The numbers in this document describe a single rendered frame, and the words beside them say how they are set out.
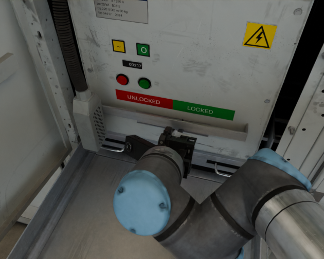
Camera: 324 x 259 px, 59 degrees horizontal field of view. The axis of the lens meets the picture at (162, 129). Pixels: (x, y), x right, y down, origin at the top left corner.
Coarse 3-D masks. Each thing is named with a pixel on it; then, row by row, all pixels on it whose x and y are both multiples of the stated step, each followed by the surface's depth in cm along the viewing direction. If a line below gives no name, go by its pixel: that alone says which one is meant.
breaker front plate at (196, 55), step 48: (192, 0) 56; (240, 0) 53; (288, 0) 51; (96, 48) 70; (192, 48) 63; (240, 48) 60; (288, 48) 57; (192, 96) 72; (240, 96) 69; (240, 144) 80
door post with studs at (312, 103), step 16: (320, 64) 54; (320, 80) 56; (304, 96) 60; (320, 96) 58; (304, 112) 62; (320, 112) 61; (288, 128) 66; (304, 128) 65; (320, 128) 64; (288, 144) 70; (304, 144) 68; (288, 160) 73
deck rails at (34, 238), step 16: (80, 144) 90; (80, 160) 92; (64, 176) 84; (80, 176) 89; (48, 192) 77; (64, 192) 85; (48, 208) 79; (64, 208) 81; (32, 224) 73; (48, 224) 78; (32, 240) 74; (256, 240) 73; (16, 256) 69; (32, 256) 72; (256, 256) 69
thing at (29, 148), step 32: (0, 0) 60; (0, 32) 62; (0, 64) 62; (32, 64) 73; (0, 96) 67; (32, 96) 77; (0, 128) 69; (32, 128) 80; (64, 128) 89; (0, 160) 72; (32, 160) 84; (0, 192) 75; (32, 192) 86; (0, 224) 78
